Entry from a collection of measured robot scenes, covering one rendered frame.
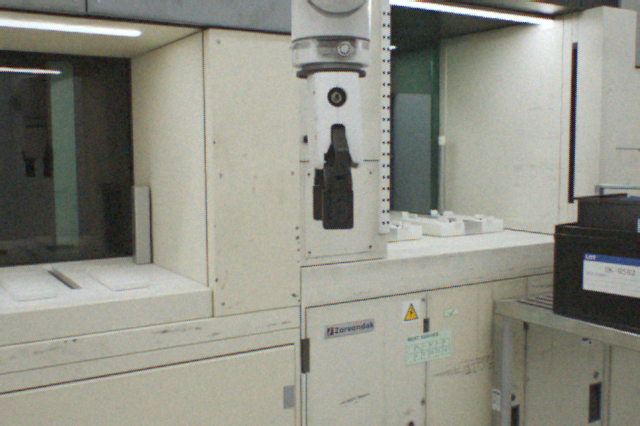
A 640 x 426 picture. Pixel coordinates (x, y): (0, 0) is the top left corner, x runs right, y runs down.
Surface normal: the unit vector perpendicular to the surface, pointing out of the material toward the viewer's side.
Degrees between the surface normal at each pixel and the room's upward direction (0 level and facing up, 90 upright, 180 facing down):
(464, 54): 90
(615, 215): 90
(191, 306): 90
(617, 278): 90
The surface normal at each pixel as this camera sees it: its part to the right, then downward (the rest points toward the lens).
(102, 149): 0.52, 0.07
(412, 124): -0.85, 0.05
